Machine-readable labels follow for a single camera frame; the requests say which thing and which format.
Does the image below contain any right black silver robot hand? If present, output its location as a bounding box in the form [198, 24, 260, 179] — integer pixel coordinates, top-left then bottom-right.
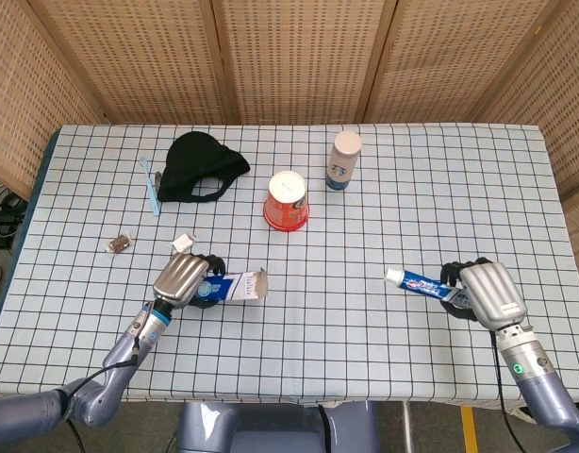
[438, 257, 529, 332]

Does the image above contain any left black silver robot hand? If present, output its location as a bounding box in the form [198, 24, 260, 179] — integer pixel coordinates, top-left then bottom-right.
[152, 253, 228, 311]

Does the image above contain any blue white toothpaste box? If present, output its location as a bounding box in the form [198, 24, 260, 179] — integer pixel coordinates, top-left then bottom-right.
[193, 267, 270, 304]

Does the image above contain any blue white toothpaste tube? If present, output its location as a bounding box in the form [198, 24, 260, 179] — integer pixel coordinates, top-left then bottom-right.
[384, 265, 472, 307]

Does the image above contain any white wrapped candy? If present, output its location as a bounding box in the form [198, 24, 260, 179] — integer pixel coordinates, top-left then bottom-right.
[170, 230, 197, 257]

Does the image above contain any brown wrapped candy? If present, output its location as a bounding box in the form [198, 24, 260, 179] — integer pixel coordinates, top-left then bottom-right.
[105, 231, 133, 256]

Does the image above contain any light blue toothbrush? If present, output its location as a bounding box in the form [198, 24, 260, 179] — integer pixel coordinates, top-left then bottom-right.
[140, 158, 162, 218]

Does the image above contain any black knit cap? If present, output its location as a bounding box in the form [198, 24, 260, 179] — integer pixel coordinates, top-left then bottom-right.
[157, 131, 252, 205]

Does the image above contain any red paper cup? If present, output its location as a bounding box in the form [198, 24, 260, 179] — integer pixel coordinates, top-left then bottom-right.
[262, 170, 312, 232]

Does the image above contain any blue checkered tablecloth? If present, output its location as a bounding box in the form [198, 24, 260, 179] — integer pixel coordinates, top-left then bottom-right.
[0, 123, 579, 408]

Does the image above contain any blue-grey robot torso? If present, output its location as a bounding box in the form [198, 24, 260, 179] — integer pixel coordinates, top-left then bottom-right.
[175, 400, 381, 453]

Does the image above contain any white bottle with pink lid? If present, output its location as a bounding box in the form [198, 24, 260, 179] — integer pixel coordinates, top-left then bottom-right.
[324, 130, 364, 192]

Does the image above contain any woven wooden folding screen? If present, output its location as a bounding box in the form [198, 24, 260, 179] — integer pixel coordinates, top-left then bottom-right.
[0, 0, 579, 303]

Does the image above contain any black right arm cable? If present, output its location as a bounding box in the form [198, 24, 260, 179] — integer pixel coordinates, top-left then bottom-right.
[493, 333, 527, 453]

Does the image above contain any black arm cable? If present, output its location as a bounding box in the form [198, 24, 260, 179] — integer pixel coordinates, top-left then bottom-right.
[493, 333, 527, 453]
[64, 306, 153, 453]

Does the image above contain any black cable bundle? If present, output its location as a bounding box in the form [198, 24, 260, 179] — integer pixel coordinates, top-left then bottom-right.
[0, 181, 30, 252]

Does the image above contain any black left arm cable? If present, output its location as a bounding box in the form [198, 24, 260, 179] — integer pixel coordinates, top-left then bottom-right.
[64, 306, 153, 453]

